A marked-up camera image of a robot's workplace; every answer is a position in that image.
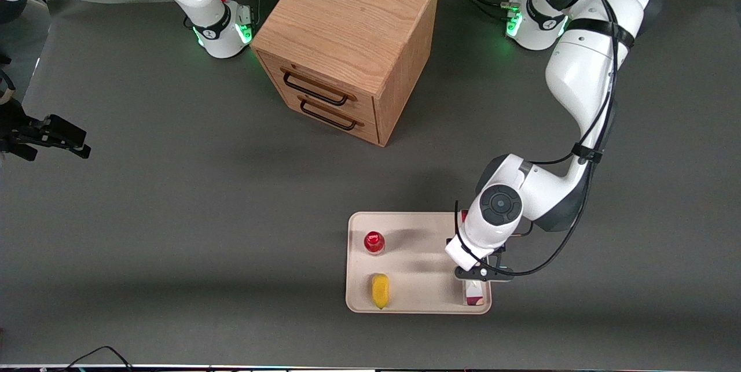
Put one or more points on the red cookie box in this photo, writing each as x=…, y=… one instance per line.
x=474, y=294

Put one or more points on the wooden two-drawer cabinet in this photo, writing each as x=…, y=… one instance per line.
x=353, y=19

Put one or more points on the red-capped small bottle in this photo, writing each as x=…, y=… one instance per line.
x=374, y=241

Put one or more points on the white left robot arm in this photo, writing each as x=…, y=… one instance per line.
x=584, y=77

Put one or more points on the yellow toy lemon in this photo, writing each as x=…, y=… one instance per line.
x=380, y=291

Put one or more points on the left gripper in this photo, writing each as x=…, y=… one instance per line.
x=448, y=240

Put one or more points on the cream plastic tray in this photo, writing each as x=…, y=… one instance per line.
x=417, y=262

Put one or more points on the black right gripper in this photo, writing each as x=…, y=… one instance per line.
x=23, y=131

